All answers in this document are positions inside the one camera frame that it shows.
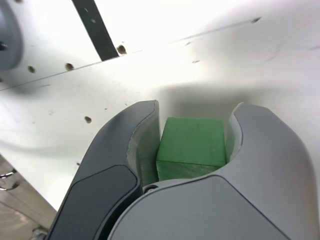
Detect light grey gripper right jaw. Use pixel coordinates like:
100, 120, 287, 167
107, 101, 320, 240

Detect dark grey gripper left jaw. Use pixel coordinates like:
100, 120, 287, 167
47, 99, 161, 240

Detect green cube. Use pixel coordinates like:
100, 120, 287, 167
155, 116, 227, 183

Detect black tape strip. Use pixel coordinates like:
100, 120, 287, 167
71, 0, 120, 62

